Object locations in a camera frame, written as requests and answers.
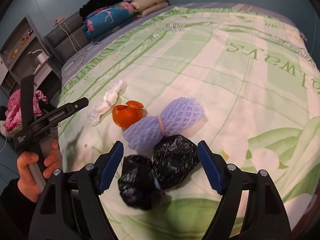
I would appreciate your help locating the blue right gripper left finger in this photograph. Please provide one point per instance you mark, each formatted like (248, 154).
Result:
(108, 164)

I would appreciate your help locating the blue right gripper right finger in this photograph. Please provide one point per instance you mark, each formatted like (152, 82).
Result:
(211, 166)

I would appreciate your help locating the black plastic bag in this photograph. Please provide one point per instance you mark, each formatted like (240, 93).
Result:
(143, 180)

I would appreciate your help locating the purple foam fruit net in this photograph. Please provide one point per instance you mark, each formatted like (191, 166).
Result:
(182, 113)

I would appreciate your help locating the white tissue bundle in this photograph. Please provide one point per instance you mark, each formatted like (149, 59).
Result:
(108, 100)

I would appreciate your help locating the grey bedside shelf unit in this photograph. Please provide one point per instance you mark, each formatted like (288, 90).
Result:
(17, 63)

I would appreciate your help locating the white desk lamp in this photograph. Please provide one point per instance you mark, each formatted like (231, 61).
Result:
(41, 57)

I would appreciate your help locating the green floral quilt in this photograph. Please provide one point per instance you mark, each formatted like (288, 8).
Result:
(242, 82)

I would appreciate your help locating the grey bed with headboard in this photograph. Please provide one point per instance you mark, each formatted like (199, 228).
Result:
(298, 13)

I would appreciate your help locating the blue floral folded blanket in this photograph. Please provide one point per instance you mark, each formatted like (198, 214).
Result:
(105, 21)

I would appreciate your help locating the black clothing pile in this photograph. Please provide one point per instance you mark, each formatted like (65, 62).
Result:
(93, 5)

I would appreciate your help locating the beige folded blanket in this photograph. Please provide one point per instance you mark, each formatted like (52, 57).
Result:
(145, 7)

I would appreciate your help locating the wall power socket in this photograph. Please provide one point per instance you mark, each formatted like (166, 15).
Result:
(58, 20)

